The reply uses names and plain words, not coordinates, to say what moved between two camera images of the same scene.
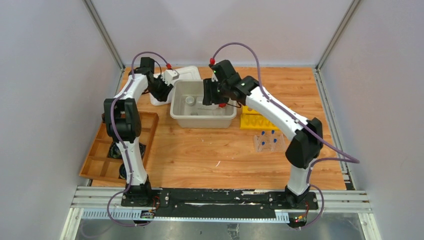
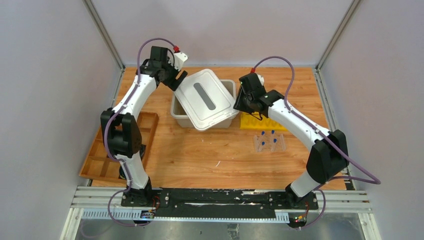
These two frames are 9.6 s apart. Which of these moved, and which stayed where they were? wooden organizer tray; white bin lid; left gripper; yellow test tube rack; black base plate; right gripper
Moved: right gripper; white bin lid; left gripper
Stayed: black base plate; yellow test tube rack; wooden organizer tray
